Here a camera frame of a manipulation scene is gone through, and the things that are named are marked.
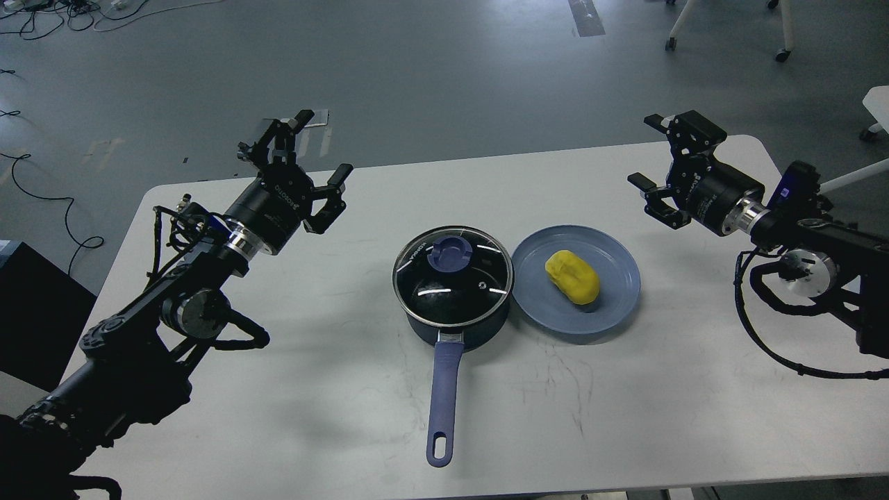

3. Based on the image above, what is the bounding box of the white chair base right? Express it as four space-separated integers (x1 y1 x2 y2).
817 85 889 195

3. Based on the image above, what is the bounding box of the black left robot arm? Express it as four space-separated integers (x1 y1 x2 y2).
2 110 353 499

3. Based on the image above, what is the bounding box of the tangled cables top left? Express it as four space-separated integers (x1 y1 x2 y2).
0 0 226 41

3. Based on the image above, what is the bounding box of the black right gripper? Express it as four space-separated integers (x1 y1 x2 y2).
626 110 765 236

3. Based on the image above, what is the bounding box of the dark blue saucepan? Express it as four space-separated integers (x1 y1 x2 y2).
392 225 515 467

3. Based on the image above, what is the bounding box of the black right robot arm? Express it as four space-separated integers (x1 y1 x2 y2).
626 110 887 381

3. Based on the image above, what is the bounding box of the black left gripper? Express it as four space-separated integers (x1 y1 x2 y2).
224 110 354 254

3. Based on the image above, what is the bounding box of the white chair leg frame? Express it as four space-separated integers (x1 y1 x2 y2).
664 0 797 63

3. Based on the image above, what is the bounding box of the black box at left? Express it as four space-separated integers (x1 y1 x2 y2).
1 240 97 392

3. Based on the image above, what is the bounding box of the yellow potato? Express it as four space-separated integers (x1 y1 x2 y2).
544 249 602 305

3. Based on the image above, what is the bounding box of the glass pot lid blue knob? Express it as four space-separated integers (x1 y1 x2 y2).
392 226 515 327

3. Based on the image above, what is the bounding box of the blue plate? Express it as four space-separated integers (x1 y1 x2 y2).
513 225 642 342

